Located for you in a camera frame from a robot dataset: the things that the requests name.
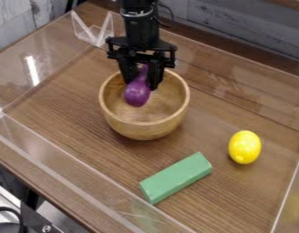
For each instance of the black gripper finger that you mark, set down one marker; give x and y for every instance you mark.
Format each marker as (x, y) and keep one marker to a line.
(155, 74)
(128, 69)

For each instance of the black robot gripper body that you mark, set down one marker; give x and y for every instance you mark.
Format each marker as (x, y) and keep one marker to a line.
(141, 45)

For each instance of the purple toy eggplant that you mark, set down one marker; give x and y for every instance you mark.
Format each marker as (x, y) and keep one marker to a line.
(138, 90)

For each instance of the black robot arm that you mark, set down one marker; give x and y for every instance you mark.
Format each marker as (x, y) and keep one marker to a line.
(142, 4)

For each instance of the brown wooden bowl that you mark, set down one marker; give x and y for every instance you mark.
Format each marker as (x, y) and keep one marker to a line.
(158, 117)

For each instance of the yellow toy lemon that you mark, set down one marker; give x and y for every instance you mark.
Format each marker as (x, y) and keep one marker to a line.
(245, 147)

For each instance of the green rectangular block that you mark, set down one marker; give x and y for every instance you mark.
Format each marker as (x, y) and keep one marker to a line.
(175, 177)

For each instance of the clear acrylic front barrier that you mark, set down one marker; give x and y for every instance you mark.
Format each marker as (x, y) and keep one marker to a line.
(102, 205)

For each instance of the clear acrylic corner bracket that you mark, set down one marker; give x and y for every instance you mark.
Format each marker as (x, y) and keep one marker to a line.
(92, 34)

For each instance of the black metal bracket with bolt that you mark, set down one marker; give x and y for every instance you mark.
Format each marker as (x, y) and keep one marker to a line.
(35, 222)

